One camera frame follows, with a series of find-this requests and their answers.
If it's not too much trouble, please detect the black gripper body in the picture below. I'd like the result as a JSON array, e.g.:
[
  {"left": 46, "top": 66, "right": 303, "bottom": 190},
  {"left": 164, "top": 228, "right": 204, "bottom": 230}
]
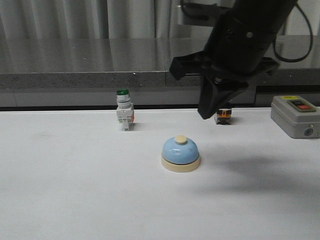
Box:
[{"left": 169, "top": 49, "right": 280, "bottom": 87}]

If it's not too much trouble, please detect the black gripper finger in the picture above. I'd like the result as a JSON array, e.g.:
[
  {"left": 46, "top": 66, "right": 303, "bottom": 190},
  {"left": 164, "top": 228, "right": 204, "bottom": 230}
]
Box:
[{"left": 197, "top": 76, "right": 249, "bottom": 120}]

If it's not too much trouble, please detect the blue desk call bell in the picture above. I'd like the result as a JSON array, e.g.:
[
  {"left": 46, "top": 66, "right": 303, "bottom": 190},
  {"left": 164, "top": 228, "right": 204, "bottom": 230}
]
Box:
[{"left": 161, "top": 135, "right": 201, "bottom": 173}]

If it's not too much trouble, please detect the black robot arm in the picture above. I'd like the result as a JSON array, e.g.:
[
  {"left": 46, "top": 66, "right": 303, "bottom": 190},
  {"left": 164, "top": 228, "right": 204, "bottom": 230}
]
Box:
[{"left": 169, "top": 0, "right": 297, "bottom": 120}]

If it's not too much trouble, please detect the grey stone counter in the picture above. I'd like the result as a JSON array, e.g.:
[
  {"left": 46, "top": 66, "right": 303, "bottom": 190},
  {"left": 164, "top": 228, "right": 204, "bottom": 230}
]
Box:
[{"left": 0, "top": 37, "right": 320, "bottom": 108}]

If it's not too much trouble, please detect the grey pleated curtain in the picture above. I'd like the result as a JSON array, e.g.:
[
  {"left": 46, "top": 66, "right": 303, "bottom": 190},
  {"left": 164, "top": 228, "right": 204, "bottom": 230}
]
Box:
[{"left": 0, "top": 0, "right": 320, "bottom": 41}]

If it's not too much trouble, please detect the black rotary selector switch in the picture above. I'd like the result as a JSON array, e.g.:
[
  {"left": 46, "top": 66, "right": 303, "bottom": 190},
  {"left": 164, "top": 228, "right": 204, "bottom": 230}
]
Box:
[{"left": 214, "top": 108, "right": 232, "bottom": 125}]

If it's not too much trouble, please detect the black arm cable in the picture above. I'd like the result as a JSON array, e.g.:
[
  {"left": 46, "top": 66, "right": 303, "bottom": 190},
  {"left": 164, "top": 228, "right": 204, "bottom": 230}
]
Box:
[{"left": 272, "top": 0, "right": 314, "bottom": 63}]

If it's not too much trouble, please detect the grey control switch box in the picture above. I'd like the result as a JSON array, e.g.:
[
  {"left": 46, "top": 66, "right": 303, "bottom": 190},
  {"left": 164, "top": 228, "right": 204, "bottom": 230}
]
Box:
[{"left": 270, "top": 95, "right": 320, "bottom": 139}]

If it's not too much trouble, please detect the green push button switch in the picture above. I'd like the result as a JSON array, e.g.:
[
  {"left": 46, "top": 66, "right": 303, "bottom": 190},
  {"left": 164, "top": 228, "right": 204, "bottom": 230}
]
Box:
[{"left": 116, "top": 89, "right": 135, "bottom": 131}]

